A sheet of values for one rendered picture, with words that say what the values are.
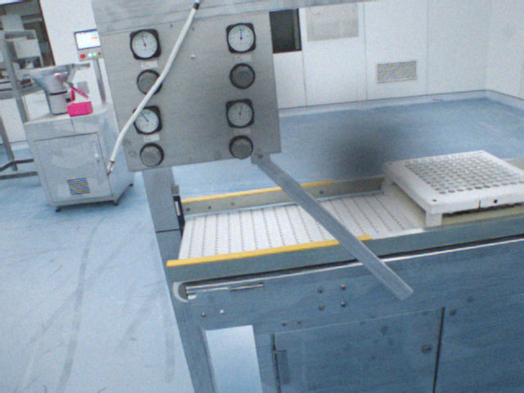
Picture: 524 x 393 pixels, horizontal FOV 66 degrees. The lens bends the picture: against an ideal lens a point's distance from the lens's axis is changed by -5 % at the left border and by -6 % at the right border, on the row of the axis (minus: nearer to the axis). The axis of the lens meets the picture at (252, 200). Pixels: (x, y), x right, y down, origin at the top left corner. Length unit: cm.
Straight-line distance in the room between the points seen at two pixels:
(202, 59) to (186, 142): 11
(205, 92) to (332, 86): 546
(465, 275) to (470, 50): 582
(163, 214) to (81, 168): 255
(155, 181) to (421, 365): 71
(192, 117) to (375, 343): 59
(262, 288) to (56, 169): 299
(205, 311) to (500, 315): 62
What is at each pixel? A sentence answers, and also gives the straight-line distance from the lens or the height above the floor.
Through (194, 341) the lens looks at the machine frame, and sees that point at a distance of 117.
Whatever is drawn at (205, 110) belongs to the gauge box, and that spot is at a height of 111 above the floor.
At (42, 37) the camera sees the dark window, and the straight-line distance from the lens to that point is 658.
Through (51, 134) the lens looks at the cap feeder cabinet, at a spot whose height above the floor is 65.
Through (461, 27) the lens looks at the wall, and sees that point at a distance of 647.
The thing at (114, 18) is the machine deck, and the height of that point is 125.
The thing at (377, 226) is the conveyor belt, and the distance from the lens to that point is 84.
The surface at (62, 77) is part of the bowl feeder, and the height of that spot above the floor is 105.
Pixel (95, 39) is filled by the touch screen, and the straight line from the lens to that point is 367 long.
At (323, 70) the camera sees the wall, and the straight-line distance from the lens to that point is 596.
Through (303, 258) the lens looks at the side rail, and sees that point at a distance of 70.
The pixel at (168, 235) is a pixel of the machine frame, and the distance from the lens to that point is 100.
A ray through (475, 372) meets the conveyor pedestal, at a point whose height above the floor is 45.
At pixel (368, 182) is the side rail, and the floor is 86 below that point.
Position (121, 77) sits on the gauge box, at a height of 117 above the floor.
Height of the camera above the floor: 121
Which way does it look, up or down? 22 degrees down
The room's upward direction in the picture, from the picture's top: 7 degrees counter-clockwise
